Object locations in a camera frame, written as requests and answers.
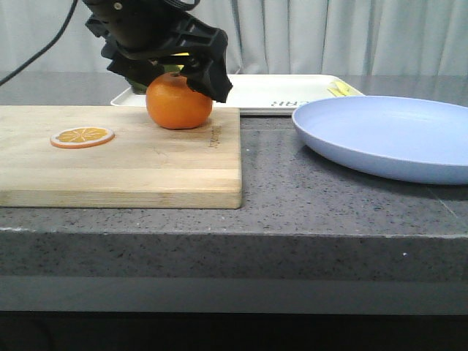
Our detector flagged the green lime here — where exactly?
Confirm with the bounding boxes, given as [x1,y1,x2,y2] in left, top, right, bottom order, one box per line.
[128,79,147,95]

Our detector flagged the orange slice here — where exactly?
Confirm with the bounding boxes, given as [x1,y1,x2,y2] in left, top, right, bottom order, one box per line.
[50,127,115,149]

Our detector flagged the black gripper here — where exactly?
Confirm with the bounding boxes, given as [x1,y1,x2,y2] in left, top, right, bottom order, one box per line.
[84,0,233,103]

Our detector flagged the light blue plate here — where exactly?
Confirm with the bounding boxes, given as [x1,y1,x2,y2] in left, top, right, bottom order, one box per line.
[292,96,467,185]

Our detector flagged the black cable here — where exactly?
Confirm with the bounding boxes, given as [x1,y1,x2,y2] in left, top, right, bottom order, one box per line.
[0,0,79,87]

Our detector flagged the grey curtain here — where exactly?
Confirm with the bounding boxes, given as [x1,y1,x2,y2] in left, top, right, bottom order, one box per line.
[1,1,467,76]

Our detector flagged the white rectangular tray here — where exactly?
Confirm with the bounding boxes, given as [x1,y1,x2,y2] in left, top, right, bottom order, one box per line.
[110,74,366,117]

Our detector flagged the whole orange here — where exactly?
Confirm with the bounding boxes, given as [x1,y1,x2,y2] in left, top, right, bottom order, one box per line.
[146,72,213,129]

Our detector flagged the yellow fruit peel strips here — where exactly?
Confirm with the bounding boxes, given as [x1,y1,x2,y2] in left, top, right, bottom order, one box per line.
[328,80,355,97]

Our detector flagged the wooden cutting board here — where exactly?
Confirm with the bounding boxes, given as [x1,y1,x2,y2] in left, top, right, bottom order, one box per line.
[1,105,242,208]

